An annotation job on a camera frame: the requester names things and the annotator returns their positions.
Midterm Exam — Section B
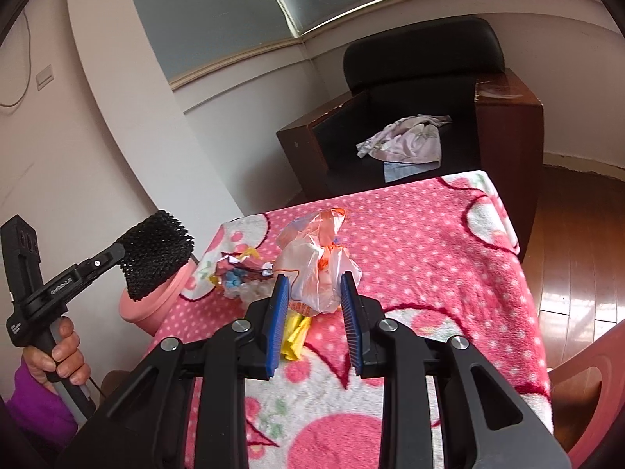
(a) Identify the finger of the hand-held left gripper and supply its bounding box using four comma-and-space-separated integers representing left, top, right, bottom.
73, 241, 128, 284

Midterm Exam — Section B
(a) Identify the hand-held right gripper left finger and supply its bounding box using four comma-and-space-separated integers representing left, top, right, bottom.
73, 275, 294, 469

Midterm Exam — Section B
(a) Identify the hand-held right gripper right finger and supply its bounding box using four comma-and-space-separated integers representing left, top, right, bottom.
339, 271, 573, 469

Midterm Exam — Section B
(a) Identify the black foam mesh sleeve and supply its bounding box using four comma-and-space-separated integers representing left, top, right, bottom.
116, 210, 196, 303

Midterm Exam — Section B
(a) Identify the clear plastic bag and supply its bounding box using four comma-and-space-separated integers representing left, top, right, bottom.
271, 208, 365, 317

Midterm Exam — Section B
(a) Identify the pink plastic bin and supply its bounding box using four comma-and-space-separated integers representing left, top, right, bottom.
118, 259, 199, 339

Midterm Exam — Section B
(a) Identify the person's left forearm purple sleeve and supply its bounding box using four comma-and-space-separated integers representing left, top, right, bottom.
4, 356, 83, 450

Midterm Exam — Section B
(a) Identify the person's left hand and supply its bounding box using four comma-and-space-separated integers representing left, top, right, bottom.
22, 317, 92, 388

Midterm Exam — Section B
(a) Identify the blue candy wrapper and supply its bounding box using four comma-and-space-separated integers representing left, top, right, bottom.
222, 274, 247, 300

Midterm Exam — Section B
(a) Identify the pink dotted printed blanket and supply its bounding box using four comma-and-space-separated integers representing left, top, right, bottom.
146, 170, 556, 469

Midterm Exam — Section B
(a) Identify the pale printed crumpled cloth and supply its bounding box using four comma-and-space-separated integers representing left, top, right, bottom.
355, 114, 453, 165

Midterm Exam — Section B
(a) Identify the black armchair with wooden sides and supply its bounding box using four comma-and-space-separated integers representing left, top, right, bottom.
275, 16, 546, 256

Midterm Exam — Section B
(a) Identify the white wall cable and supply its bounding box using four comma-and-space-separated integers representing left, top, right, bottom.
0, 7, 34, 108

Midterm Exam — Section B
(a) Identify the window with white frame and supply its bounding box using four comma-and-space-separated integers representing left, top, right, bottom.
120, 0, 555, 93

